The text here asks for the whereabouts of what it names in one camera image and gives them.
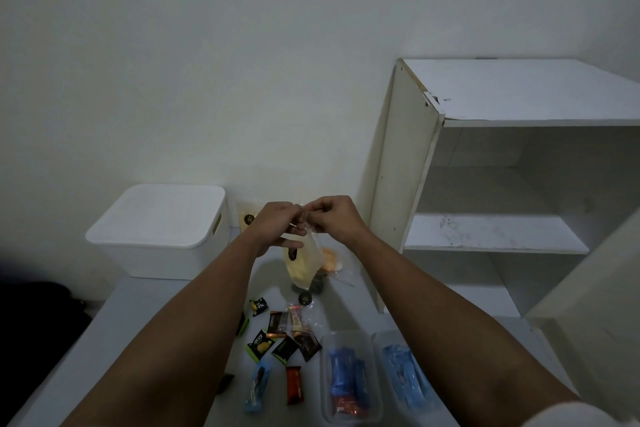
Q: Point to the person's left hand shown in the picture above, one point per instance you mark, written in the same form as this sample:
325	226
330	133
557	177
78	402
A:
272	226

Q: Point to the person's right hand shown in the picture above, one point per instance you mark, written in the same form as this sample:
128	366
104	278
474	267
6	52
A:
340	216

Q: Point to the person's right thumb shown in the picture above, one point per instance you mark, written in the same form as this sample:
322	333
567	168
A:
316	225

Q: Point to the person's left thumb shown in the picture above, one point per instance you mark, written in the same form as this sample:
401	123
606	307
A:
292	243

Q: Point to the clear bag of yellow snacks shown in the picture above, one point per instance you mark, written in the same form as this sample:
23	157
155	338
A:
302	266

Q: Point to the person's right forearm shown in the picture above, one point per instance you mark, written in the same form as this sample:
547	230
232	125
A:
450	336

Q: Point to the person's left forearm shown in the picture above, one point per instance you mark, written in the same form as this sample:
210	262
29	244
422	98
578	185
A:
175	341

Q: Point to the orange snack packet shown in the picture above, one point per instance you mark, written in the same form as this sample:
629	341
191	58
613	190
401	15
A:
331	260

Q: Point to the clear packet with black sticker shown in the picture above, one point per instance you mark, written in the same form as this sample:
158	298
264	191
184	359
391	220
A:
246	215

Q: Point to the small black green snack packet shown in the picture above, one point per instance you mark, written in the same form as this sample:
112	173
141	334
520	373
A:
259	307

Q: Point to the pink red snack packet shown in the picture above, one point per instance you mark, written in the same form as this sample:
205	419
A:
296	319

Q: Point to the brown snack packet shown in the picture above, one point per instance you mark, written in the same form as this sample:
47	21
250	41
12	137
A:
276	324

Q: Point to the dark green snack packet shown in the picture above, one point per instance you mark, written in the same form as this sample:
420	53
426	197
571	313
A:
242	324

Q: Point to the large black green snack packet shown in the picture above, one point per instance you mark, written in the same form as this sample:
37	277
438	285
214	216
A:
260	345

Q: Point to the white storage bin with lid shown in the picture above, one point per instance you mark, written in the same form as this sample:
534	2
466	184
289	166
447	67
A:
160	231

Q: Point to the orange brown bar packet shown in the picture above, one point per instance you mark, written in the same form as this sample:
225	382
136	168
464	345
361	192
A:
294	385

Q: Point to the blue wafer packet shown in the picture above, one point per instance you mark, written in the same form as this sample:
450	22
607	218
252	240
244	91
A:
258	388

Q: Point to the clear plastic container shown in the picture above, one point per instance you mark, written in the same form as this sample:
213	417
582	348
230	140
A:
435	391
375	381

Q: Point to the light blue snack packet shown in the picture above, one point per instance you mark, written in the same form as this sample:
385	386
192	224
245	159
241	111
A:
397	366
417	391

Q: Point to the white open shelf cabinet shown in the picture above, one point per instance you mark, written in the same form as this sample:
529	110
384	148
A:
500	166

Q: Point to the white cabinet door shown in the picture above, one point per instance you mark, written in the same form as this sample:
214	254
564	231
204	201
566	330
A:
595	321

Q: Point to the person's white sleeve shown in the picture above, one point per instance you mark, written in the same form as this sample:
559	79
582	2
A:
570	415

